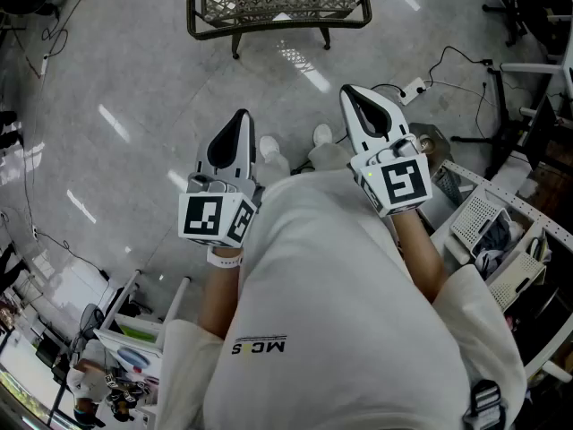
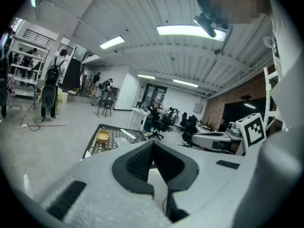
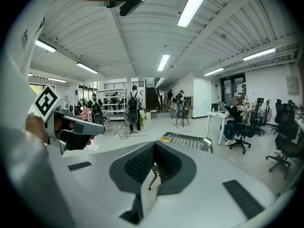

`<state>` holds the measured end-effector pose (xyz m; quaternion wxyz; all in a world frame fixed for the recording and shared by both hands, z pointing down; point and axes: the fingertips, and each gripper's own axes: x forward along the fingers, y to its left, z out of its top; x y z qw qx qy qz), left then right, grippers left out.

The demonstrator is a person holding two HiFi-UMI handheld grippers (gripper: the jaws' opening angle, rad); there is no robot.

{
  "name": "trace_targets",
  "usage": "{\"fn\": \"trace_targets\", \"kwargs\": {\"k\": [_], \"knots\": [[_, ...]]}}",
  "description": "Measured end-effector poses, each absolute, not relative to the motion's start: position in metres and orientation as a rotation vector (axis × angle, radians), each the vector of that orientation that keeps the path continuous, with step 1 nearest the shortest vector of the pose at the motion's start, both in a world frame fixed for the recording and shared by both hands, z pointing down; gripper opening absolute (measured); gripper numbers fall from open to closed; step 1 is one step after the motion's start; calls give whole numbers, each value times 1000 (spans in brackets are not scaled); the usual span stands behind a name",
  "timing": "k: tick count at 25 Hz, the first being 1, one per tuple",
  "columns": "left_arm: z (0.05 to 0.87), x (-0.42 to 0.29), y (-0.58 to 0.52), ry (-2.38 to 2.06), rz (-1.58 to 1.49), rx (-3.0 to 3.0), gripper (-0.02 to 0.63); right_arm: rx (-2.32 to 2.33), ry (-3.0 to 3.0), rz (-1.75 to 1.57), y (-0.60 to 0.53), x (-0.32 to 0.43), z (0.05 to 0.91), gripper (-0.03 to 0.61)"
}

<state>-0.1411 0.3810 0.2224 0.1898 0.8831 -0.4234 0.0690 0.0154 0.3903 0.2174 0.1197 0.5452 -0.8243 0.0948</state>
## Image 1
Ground black desk frame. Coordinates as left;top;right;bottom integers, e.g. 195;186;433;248
449;66;541;179

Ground grey striped strap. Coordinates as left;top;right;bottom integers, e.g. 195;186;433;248
462;378;508;430

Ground person's left white shoe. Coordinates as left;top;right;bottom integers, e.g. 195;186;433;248
259;134;281;159

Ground person's right white shoe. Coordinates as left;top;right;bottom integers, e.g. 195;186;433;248
312;124;334;148

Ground person's left forearm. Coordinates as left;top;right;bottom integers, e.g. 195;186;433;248
196;257;245;340

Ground black office chair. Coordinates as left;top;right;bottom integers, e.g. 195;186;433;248
481;0;573;49

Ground person's right forearm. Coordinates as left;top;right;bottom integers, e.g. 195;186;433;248
391;211;449;305

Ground black power cable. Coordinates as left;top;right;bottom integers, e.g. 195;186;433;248
423;45;494;90

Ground white wristband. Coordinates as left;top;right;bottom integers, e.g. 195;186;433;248
206;245;245;270

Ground black floor fan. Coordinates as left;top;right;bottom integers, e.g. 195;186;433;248
79;302;106;340

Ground person's white shoe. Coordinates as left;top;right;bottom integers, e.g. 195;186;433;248
312;124;334;148
259;134;281;159

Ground white power strip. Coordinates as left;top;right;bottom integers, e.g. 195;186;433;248
397;76;428;107

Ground white table frame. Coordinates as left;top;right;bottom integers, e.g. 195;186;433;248
97;268;194;333

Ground white perforated storage cart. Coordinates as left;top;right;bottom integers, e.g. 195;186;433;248
429;159;573;384

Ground person's light trousers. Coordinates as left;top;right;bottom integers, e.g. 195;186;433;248
257;142;355;188

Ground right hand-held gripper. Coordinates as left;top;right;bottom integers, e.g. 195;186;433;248
339;83;434;219

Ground person's white shirt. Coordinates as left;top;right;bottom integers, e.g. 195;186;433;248
154;168;529;430

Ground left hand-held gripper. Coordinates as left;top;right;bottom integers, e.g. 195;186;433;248
177;108;264;249

